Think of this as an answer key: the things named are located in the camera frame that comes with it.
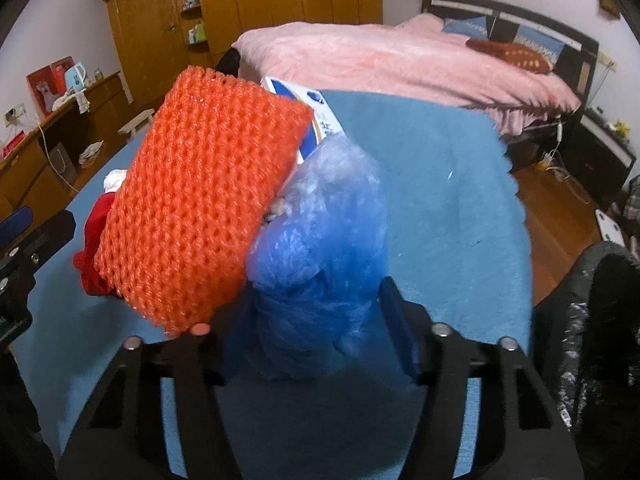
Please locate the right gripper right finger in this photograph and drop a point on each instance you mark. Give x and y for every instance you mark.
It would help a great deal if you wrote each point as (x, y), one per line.
(520, 434)

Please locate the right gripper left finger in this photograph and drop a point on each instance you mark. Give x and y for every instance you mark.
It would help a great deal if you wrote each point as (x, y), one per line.
(119, 433)

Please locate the orange foam net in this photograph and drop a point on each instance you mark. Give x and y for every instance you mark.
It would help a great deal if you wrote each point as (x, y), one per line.
(178, 234)

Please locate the blue plastic bag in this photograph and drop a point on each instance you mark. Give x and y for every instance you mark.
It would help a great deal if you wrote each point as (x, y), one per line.
(317, 265)

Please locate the black trash bin bag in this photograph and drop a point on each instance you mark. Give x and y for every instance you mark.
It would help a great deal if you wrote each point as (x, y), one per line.
(584, 345)

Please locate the red cloth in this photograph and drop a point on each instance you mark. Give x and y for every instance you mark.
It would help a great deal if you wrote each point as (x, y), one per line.
(91, 281)

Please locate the wooden sideboard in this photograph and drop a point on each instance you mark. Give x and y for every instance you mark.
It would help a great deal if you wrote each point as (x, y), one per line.
(61, 154)

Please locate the white crumpled bag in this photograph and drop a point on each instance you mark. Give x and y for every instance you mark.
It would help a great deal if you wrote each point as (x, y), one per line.
(113, 180)

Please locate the red picture box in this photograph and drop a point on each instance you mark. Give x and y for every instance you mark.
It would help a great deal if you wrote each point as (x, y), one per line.
(47, 84)

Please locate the white wooden stool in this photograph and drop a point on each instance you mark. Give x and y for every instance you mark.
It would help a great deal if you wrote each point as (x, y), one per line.
(139, 124)

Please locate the light blue kettle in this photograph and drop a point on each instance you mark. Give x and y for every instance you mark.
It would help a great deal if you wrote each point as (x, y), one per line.
(75, 78)

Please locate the blue table cloth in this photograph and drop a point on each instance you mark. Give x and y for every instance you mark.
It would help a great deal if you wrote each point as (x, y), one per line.
(458, 246)

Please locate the white bathroom scale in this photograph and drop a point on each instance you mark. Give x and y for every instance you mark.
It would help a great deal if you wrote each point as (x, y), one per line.
(609, 230)

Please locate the wooden wardrobe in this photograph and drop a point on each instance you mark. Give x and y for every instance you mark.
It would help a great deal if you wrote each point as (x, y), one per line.
(156, 39)

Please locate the plaid cloth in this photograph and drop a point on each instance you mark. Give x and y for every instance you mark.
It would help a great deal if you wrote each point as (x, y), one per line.
(631, 212)

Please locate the black nightstand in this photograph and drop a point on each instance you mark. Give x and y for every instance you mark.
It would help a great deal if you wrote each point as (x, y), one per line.
(599, 163)

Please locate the black bed headboard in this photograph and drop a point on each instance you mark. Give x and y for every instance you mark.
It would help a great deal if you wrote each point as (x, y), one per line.
(576, 62)

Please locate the brown dotted pillow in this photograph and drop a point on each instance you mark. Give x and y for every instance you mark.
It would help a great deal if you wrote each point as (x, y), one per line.
(514, 54)

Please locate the pink bed blanket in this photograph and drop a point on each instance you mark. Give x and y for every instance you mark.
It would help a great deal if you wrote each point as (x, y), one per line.
(414, 59)

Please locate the blue pillow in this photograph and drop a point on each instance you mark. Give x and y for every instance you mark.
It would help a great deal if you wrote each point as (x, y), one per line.
(477, 28)

